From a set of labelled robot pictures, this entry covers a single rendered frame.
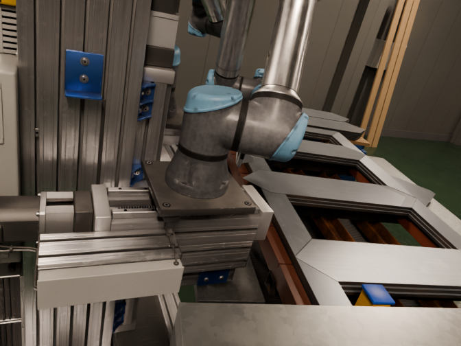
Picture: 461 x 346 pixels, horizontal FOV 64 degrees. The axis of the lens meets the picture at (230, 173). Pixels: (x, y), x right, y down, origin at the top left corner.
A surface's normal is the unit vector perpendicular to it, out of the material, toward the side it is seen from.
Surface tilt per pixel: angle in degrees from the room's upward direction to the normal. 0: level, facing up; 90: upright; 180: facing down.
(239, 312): 0
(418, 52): 90
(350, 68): 90
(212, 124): 88
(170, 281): 90
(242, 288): 0
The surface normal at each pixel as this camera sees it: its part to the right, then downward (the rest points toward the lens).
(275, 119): 0.07, -0.11
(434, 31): 0.36, 0.48
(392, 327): 0.22, -0.88
